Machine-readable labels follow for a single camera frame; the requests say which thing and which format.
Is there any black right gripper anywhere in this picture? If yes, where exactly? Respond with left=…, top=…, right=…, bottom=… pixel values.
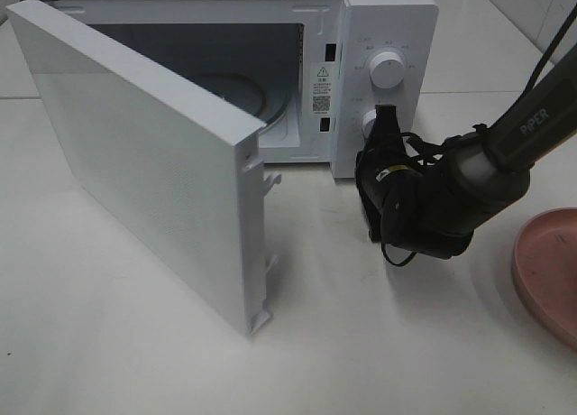
left=354, top=105, right=472, bottom=261

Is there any pink round plate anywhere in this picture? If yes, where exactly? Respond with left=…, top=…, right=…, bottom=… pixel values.
left=511, top=207, right=576, bottom=349

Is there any white microwave door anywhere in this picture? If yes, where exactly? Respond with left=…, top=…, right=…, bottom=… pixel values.
left=7, top=0, right=281, bottom=335

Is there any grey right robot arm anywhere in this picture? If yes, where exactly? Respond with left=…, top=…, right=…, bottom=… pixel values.
left=354, top=49, right=576, bottom=259

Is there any lower white round knob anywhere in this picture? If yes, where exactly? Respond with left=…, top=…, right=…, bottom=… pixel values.
left=361, top=109, right=377, bottom=141

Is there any white round knob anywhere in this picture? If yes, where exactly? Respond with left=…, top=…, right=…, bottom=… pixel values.
left=361, top=109, right=377, bottom=141
left=369, top=50, right=406, bottom=89

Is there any upper white round knob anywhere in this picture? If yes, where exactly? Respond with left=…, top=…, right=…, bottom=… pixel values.
left=369, top=50, right=406, bottom=89

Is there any white warning label sticker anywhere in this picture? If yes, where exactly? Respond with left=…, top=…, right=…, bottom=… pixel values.
left=309, top=62, right=336, bottom=115

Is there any white microwave oven body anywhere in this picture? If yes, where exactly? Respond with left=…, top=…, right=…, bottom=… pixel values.
left=17, top=0, right=438, bottom=179

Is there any glass microwave turntable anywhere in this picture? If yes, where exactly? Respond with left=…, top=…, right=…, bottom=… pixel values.
left=192, top=72, right=290, bottom=126

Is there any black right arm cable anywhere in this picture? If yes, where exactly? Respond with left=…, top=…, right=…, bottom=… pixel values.
left=380, top=8, right=577, bottom=268

